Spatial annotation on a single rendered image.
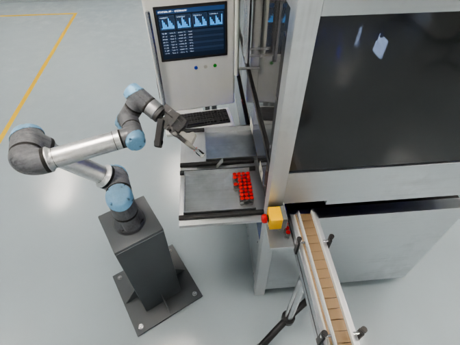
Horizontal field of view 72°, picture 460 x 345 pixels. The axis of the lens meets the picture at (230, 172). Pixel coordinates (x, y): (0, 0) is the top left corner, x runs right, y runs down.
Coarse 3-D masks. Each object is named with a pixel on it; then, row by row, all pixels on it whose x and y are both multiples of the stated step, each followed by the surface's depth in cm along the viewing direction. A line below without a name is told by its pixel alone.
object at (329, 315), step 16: (304, 224) 141; (304, 240) 132; (320, 240) 131; (304, 256) 130; (320, 256) 130; (304, 272) 126; (320, 272) 125; (336, 272) 125; (304, 288) 128; (320, 288) 117; (336, 288) 117; (320, 304) 117; (336, 304) 117; (320, 320) 113; (336, 320) 113; (352, 320) 113; (320, 336) 107; (336, 336) 110; (352, 336) 106
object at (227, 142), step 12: (216, 132) 190; (228, 132) 190; (240, 132) 190; (216, 144) 183; (228, 144) 183; (240, 144) 183; (252, 144) 183; (216, 156) 176; (228, 156) 176; (240, 156) 172; (252, 156) 172
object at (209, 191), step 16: (192, 176) 166; (208, 176) 166; (224, 176) 166; (192, 192) 159; (208, 192) 159; (224, 192) 159; (192, 208) 152; (208, 208) 152; (224, 208) 152; (240, 208) 148
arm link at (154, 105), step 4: (156, 100) 126; (148, 104) 124; (152, 104) 124; (156, 104) 125; (160, 104) 126; (148, 108) 124; (152, 108) 124; (156, 108) 124; (144, 112) 126; (148, 112) 125; (152, 112) 124; (148, 116) 127; (152, 116) 126
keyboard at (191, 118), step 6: (186, 114) 210; (192, 114) 210; (198, 114) 210; (204, 114) 211; (210, 114) 210; (216, 114) 212; (222, 114) 210; (192, 120) 206; (198, 120) 206; (204, 120) 206; (210, 120) 207; (216, 120) 208; (222, 120) 208; (228, 120) 208; (186, 126) 204; (192, 126) 204; (198, 126) 205
